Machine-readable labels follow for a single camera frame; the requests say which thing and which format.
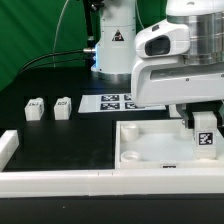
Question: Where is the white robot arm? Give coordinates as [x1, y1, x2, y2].
[92, 0, 224, 107]

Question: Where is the white U-shaped fence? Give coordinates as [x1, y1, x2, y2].
[0, 130, 224, 198]

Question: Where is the black vertical cable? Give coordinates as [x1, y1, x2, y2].
[82, 0, 98, 71]

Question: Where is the green backdrop curtain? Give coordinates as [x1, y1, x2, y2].
[0, 0, 168, 92]

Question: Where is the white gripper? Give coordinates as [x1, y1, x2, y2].
[131, 20, 224, 129]

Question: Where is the white square tabletop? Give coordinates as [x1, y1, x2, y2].
[115, 119, 224, 169]

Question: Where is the grey thin cable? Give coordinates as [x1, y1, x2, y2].
[52, 0, 71, 68]

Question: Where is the white tag sheet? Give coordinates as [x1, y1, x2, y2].
[78, 93, 166, 113]

